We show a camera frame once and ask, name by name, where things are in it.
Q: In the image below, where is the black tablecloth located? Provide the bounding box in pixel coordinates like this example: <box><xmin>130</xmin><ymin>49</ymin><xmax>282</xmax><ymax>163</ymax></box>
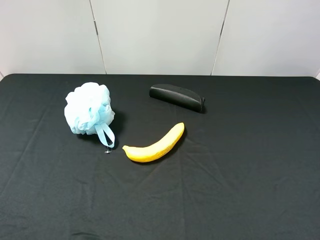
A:
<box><xmin>0</xmin><ymin>74</ymin><xmax>320</xmax><ymax>240</ymax></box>

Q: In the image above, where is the light blue bath loofah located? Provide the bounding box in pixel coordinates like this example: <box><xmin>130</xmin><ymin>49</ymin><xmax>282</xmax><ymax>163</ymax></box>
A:
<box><xmin>64</xmin><ymin>82</ymin><xmax>116</xmax><ymax>154</ymax></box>

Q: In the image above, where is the yellow banana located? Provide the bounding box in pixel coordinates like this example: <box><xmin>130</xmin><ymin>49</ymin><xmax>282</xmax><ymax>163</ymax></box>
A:
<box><xmin>122</xmin><ymin>122</ymin><xmax>185</xmax><ymax>163</ymax></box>

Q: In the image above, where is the black glasses case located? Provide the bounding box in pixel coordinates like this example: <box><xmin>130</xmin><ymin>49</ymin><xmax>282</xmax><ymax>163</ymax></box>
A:
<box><xmin>149</xmin><ymin>84</ymin><xmax>205</xmax><ymax>113</ymax></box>

